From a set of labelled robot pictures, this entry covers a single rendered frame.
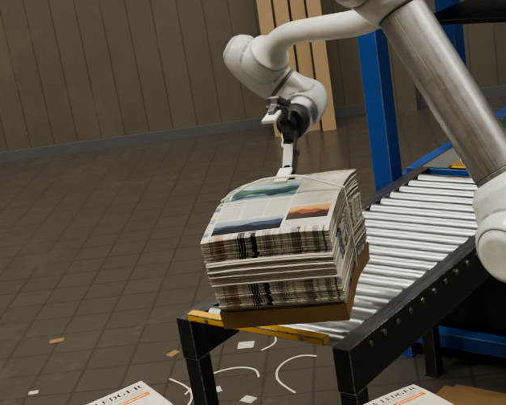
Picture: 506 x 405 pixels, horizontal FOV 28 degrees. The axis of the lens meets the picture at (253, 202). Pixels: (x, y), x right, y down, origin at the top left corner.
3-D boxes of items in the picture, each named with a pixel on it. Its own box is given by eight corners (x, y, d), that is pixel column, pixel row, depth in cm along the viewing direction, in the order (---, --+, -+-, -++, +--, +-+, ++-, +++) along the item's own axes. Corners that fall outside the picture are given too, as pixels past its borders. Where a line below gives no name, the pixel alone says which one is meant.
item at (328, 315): (349, 321, 216) (346, 304, 214) (223, 329, 224) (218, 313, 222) (358, 280, 229) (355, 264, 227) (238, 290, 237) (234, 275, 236)
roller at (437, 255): (450, 273, 282) (449, 256, 280) (312, 255, 311) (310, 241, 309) (459, 266, 285) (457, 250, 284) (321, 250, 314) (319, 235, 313)
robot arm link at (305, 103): (320, 127, 247) (316, 136, 242) (285, 131, 250) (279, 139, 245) (314, 92, 244) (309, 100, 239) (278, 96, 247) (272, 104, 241)
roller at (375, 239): (461, 264, 286) (459, 248, 285) (324, 248, 315) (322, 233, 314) (468, 258, 290) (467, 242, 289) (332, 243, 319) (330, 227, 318)
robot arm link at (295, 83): (304, 141, 250) (262, 108, 249) (316, 120, 263) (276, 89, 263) (329, 108, 245) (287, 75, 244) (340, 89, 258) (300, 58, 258)
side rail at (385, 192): (197, 361, 270) (189, 320, 266) (181, 357, 273) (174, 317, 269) (433, 198, 367) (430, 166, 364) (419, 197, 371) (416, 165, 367)
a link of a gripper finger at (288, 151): (280, 130, 237) (282, 133, 238) (278, 173, 232) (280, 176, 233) (296, 128, 236) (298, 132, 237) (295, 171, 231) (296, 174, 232)
